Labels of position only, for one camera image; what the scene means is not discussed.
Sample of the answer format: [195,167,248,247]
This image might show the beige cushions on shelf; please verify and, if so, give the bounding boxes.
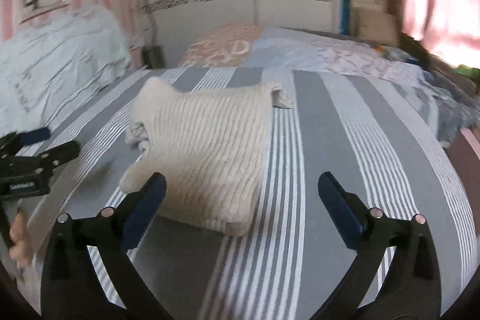
[350,0,399,46]

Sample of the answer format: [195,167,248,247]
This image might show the green toy by window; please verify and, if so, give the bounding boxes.
[456,65,480,85]

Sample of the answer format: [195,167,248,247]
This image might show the patchwork patterned quilt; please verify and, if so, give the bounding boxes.
[179,23,479,147]

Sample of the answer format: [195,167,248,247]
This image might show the black speaker box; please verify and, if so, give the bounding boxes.
[142,46,165,69]

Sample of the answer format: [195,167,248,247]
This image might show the light mint crumpled duvet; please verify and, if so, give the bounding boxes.
[1,6,131,135]

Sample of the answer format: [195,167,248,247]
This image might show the black phone tripod stand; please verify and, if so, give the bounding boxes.
[137,0,161,47]

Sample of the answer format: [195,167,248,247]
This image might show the cream ribbed knit sweater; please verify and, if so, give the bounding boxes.
[119,77,294,236]

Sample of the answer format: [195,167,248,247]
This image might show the grey white striped bedsheet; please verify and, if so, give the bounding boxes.
[14,67,479,320]

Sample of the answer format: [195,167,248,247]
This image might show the person's left hand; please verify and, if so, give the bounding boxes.
[9,208,33,269]

